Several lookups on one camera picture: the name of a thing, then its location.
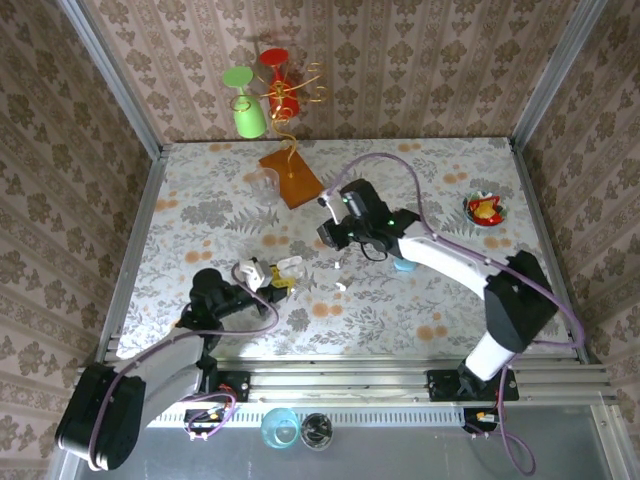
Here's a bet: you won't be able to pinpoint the white rounded square earbud case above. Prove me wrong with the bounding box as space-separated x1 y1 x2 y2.
276 254 305 279

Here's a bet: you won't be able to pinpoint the floral patterned table cover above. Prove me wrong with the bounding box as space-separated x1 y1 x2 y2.
122 137 576 359

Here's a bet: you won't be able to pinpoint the teal drinking glass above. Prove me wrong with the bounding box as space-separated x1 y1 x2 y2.
260 407 302 450

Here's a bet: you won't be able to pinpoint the dark clear drinking glass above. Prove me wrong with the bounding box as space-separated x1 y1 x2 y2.
300 412 335 451

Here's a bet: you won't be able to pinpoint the green wine glass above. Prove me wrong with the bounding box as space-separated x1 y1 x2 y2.
221 65 267 140

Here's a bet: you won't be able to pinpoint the red wine glass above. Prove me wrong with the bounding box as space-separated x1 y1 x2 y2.
258 47 301 117

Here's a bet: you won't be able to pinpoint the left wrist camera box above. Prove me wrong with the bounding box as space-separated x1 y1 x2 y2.
237 256 270 291

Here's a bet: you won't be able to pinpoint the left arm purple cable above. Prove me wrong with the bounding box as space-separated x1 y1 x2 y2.
87 262 280 469

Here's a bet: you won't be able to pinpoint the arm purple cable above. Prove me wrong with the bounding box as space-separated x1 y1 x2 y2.
87 262 280 469
324 153 585 476

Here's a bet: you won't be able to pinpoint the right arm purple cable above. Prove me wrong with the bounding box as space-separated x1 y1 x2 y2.
324 153 585 476

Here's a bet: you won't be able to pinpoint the gold wire glass rack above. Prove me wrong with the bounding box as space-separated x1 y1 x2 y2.
229 62 330 210

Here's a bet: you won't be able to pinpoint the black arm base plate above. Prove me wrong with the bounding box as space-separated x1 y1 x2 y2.
162 370 251 404
426 368 520 402

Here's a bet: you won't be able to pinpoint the aluminium extrusion frame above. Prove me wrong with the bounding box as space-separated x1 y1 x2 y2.
47 0 626 480

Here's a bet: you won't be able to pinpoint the black connector box orange wires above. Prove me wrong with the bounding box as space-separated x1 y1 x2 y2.
463 407 502 434
183 408 227 435

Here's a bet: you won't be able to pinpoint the white slotted cable duct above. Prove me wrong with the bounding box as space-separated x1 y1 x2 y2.
144 407 469 427

